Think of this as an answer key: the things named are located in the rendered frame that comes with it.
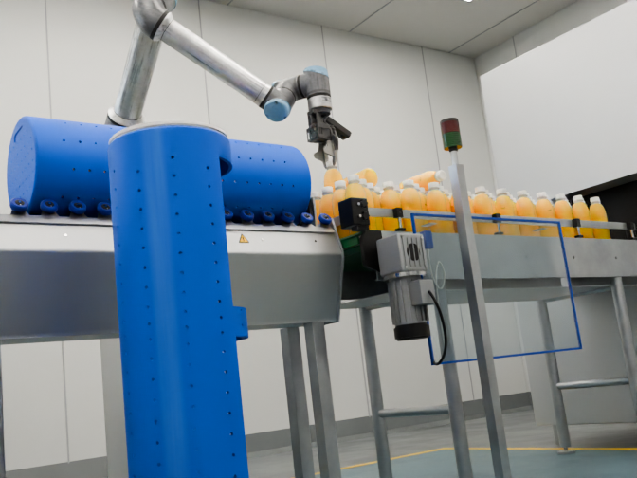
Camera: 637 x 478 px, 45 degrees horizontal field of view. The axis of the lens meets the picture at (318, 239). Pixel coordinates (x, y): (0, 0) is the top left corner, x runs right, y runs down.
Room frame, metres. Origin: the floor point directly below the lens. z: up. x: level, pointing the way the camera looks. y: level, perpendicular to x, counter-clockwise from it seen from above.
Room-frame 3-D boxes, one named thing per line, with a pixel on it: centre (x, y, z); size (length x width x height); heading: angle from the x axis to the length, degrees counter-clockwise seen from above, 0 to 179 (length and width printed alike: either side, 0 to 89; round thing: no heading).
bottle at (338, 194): (2.57, -0.10, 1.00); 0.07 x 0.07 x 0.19
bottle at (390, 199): (2.66, -0.27, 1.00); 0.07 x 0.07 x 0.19
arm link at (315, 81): (2.69, -0.06, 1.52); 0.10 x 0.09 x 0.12; 69
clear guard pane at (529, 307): (2.72, -0.63, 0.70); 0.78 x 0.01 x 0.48; 128
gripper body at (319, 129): (2.68, -0.06, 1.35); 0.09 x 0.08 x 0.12; 127
